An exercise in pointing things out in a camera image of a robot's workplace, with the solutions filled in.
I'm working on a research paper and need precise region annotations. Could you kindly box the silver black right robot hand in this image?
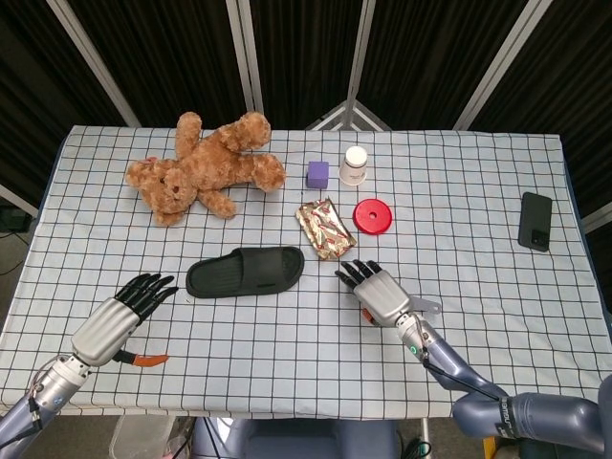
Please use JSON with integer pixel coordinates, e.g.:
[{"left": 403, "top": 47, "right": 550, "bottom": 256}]
[{"left": 334, "top": 259, "right": 415, "bottom": 329}]

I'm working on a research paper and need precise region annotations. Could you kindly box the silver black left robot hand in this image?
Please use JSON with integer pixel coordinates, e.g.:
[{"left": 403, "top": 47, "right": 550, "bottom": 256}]
[{"left": 70, "top": 273, "right": 180, "bottom": 368}]

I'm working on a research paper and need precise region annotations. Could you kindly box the black rubber slipper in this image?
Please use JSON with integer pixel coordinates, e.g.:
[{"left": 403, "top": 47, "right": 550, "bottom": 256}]
[{"left": 185, "top": 246, "right": 306, "bottom": 298}]

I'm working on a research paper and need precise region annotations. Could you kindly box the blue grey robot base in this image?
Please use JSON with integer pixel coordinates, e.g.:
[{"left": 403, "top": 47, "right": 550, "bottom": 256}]
[{"left": 190, "top": 418, "right": 401, "bottom": 459}]

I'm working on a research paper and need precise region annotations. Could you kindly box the red round plastic lid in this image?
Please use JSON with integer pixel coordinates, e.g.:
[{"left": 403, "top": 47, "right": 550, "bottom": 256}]
[{"left": 352, "top": 198, "right": 395, "bottom": 236}]

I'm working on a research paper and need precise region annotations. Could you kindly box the gold foil snack packet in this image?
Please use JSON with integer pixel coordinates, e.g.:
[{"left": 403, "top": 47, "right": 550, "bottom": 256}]
[{"left": 295, "top": 196, "right": 359, "bottom": 262}]

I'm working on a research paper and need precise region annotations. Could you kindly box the white black checkered tablecloth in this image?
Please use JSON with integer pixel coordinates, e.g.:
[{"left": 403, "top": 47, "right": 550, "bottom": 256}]
[{"left": 0, "top": 124, "right": 612, "bottom": 421}]

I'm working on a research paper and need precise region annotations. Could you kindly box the clear plastic container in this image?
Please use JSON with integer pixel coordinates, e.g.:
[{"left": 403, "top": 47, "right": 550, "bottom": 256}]
[{"left": 108, "top": 414, "right": 192, "bottom": 459}]

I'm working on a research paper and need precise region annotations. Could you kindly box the white paper cup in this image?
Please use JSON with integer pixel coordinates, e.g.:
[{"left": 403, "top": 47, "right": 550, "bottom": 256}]
[{"left": 339, "top": 145, "right": 369, "bottom": 186}]

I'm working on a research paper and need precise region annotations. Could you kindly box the purple foam cube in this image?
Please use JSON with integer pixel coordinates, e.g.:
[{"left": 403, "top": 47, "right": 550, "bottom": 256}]
[{"left": 305, "top": 161, "right": 331, "bottom": 190}]

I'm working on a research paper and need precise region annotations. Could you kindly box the black box on floor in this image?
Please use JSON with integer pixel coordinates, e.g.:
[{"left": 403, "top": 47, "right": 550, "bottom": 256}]
[{"left": 0, "top": 205, "right": 35, "bottom": 235}]

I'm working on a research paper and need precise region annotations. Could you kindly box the black smartphone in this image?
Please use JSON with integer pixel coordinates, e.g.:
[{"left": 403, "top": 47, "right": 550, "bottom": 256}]
[{"left": 517, "top": 191, "right": 554, "bottom": 251}]

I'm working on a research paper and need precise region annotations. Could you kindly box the brown plush teddy bear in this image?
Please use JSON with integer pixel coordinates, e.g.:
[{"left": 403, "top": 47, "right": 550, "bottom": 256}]
[{"left": 124, "top": 111, "right": 288, "bottom": 227}]

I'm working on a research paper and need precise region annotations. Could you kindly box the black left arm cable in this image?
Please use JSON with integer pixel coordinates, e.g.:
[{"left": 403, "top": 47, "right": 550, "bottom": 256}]
[{"left": 26, "top": 356, "right": 66, "bottom": 434}]

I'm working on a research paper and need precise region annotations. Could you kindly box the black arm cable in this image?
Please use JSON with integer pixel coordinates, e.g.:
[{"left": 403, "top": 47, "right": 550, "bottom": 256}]
[
  {"left": 420, "top": 353, "right": 508, "bottom": 403},
  {"left": 26, "top": 356, "right": 66, "bottom": 434}
]

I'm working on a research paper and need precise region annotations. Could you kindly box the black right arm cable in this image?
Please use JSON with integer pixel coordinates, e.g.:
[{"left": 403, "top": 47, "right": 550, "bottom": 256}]
[{"left": 420, "top": 353, "right": 508, "bottom": 403}]

